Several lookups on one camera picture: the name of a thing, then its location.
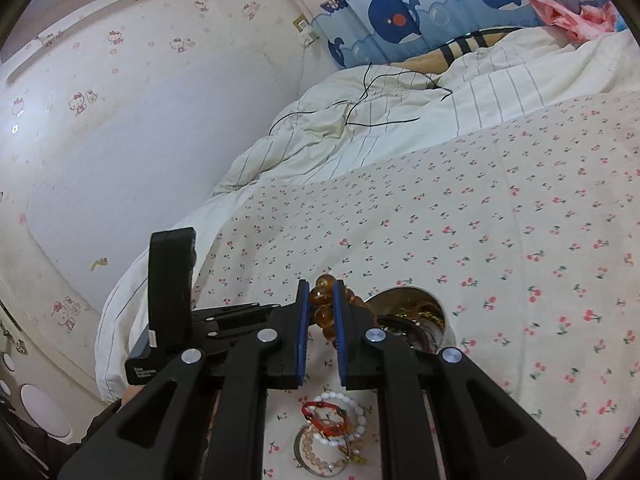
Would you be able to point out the cherry print bed sheet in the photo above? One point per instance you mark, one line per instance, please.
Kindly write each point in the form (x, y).
(527, 233)

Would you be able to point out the person left hand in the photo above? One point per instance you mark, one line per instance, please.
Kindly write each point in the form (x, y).
(130, 393)

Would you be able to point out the silver metal bangle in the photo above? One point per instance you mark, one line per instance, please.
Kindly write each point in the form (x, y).
(319, 455)

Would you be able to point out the striped tan pillow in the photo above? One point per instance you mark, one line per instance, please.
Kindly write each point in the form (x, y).
(439, 60)

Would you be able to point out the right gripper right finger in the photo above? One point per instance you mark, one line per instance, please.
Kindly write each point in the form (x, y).
(440, 415)

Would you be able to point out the pink crumpled cloth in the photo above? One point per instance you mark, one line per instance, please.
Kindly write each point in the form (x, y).
(589, 23)

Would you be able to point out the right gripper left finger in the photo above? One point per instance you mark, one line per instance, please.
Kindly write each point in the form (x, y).
(198, 420)

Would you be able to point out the striped white duvet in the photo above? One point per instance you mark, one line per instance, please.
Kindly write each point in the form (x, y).
(369, 114)

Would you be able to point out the round silver metal tin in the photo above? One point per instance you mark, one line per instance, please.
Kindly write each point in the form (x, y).
(414, 315)

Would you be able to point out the white wall socket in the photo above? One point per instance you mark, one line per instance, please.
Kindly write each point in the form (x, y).
(305, 32)

